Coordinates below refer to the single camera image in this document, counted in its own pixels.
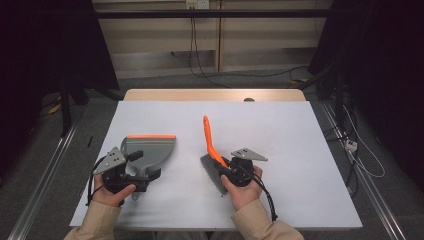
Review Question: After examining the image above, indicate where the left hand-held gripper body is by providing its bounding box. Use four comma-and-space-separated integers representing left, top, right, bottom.
92, 145, 150, 195

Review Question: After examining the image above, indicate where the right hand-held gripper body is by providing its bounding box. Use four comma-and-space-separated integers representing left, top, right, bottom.
226, 147, 269, 188

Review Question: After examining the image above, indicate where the grey dustpan with orange edge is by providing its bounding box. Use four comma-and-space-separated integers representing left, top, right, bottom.
119, 134, 177, 201

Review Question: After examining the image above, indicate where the orange brush with grey bristles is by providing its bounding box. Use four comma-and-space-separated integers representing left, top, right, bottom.
199, 115, 234, 196

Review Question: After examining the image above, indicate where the person's right hand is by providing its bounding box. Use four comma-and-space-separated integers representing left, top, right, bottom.
220, 165, 264, 212

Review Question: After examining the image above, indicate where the person's left hand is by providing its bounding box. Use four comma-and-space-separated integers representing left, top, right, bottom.
91, 173, 138, 208

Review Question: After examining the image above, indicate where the white table board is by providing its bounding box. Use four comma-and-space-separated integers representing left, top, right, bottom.
69, 100, 364, 231

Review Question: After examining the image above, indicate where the black metal stand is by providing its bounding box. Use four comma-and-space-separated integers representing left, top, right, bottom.
59, 78, 73, 138

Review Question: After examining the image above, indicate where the black curtain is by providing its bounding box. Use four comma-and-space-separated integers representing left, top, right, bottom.
307, 0, 424, 193
0, 0, 120, 178

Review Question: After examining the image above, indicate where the black horizontal bar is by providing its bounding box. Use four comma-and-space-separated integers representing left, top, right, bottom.
94, 9, 334, 19

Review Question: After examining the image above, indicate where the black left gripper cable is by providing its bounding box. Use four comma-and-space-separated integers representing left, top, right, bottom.
85, 156, 108, 207

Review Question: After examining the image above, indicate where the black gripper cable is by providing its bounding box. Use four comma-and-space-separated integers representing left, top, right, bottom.
246, 166, 279, 222
85, 156, 108, 207

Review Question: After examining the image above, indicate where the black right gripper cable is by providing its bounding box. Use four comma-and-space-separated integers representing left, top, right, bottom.
246, 166, 279, 222

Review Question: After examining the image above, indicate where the aluminium floor rail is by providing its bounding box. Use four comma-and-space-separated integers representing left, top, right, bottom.
7, 123, 79, 240
320, 101, 408, 240

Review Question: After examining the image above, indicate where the black hanging cable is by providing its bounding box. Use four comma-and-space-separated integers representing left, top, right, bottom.
188, 8, 231, 89

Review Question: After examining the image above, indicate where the white cable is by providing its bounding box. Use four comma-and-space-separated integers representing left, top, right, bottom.
343, 104, 387, 179

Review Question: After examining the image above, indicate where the white wall socket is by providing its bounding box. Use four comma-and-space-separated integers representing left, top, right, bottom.
185, 0, 210, 10

